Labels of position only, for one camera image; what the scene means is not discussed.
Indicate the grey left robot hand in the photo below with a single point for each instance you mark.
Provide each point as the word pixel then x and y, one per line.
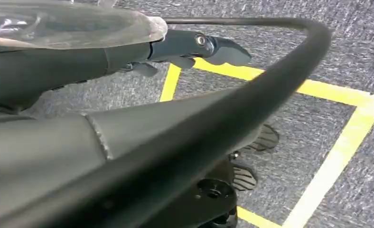
pixel 48 141

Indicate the black robot leg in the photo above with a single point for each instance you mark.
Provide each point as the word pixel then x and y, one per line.
pixel 206 201

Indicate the black ribbed robot foot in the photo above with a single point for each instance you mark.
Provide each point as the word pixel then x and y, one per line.
pixel 265 140
pixel 245 177

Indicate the yellow floor tape outline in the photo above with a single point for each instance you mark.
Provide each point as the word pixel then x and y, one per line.
pixel 341 151

